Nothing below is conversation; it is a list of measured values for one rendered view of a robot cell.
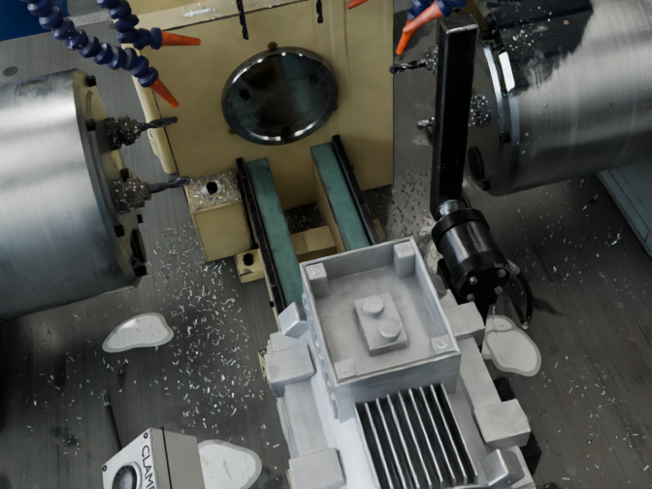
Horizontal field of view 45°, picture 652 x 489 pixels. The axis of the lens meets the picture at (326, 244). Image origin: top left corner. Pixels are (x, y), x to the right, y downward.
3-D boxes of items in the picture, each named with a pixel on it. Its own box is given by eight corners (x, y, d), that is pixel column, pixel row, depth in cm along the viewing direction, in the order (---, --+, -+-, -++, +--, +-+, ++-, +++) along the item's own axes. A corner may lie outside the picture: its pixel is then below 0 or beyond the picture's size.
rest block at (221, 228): (199, 232, 114) (181, 175, 105) (246, 220, 115) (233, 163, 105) (206, 263, 110) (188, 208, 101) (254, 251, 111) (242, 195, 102)
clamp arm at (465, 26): (427, 206, 88) (436, 15, 68) (452, 200, 89) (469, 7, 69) (438, 229, 86) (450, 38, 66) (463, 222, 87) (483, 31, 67)
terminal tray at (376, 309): (303, 310, 72) (295, 263, 66) (414, 282, 73) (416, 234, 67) (336, 429, 64) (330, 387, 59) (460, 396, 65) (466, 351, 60)
